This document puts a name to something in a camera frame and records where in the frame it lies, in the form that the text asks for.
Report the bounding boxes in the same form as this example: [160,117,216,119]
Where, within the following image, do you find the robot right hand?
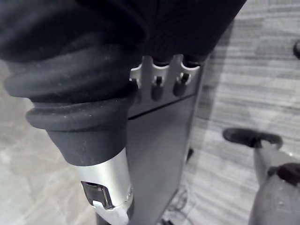
[0,0,247,225]

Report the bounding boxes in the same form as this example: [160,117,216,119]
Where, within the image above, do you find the small black round object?
[292,40,300,59]

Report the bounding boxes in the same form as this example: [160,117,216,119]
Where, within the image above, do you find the robot right leg silver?
[247,140,300,225]

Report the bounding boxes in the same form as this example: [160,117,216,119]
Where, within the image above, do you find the thin tangled floor cables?
[161,182,200,225]

